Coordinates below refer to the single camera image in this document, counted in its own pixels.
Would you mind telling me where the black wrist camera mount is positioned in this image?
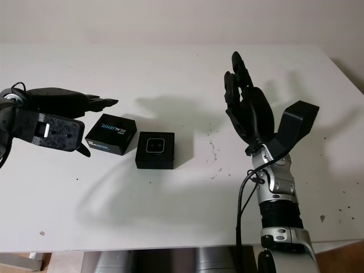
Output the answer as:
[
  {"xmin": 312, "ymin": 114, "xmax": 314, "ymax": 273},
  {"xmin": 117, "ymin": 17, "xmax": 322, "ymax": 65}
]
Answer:
[
  {"xmin": 13, "ymin": 111, "xmax": 85, "ymax": 151},
  {"xmin": 271, "ymin": 100, "xmax": 320, "ymax": 159}
]

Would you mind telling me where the small silver camera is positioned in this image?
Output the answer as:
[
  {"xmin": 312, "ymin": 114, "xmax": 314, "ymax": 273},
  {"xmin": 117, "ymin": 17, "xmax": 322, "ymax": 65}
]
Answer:
[{"xmin": 146, "ymin": 138, "xmax": 166, "ymax": 154}]

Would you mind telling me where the grey table base bar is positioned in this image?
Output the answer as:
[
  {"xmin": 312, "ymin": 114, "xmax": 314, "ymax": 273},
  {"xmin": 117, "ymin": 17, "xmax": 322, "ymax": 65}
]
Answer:
[{"xmin": 0, "ymin": 251, "xmax": 52, "ymax": 271}]

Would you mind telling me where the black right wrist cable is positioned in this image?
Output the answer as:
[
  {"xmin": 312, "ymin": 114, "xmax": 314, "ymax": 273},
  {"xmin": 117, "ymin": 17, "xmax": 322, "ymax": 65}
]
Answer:
[{"xmin": 234, "ymin": 153, "xmax": 289, "ymax": 273}]

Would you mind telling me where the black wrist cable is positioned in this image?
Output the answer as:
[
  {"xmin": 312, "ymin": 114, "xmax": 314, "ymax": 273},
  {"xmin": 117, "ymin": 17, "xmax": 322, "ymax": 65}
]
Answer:
[
  {"xmin": 10, "ymin": 81, "xmax": 31, "ymax": 94},
  {"xmin": 234, "ymin": 153, "xmax": 289, "ymax": 273}
]

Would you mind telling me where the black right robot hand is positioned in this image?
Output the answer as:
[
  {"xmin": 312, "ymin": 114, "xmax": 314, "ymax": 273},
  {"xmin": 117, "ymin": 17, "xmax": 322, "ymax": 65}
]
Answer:
[{"xmin": 224, "ymin": 51, "xmax": 276, "ymax": 156}]

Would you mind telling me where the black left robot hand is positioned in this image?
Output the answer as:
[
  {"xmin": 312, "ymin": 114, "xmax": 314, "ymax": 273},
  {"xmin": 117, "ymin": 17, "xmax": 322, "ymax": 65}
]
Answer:
[{"xmin": 21, "ymin": 87, "xmax": 119, "ymax": 158}]

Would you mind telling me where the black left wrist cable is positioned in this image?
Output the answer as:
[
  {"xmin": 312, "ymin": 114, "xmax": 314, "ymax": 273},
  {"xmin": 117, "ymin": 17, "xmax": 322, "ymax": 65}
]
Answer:
[{"xmin": 10, "ymin": 81, "xmax": 31, "ymax": 94}]

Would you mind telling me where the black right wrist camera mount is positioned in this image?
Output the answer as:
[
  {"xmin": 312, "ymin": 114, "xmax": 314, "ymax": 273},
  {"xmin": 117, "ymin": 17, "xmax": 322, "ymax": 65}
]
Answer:
[{"xmin": 271, "ymin": 100, "xmax": 320, "ymax": 159}]

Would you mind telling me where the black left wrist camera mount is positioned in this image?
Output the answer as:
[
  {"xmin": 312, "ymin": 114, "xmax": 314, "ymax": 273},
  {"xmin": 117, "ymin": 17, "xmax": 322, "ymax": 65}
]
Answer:
[{"xmin": 13, "ymin": 111, "xmax": 85, "ymax": 151}]

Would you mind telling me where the black printed RealSense box lid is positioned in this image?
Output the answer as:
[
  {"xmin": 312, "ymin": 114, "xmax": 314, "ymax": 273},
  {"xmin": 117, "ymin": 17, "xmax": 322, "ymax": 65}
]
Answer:
[{"xmin": 84, "ymin": 113, "xmax": 138, "ymax": 156}]

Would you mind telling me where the black box base with foam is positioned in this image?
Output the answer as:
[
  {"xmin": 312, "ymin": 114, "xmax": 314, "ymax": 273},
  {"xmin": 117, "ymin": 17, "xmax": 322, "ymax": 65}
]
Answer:
[{"xmin": 135, "ymin": 131, "xmax": 176, "ymax": 171}]

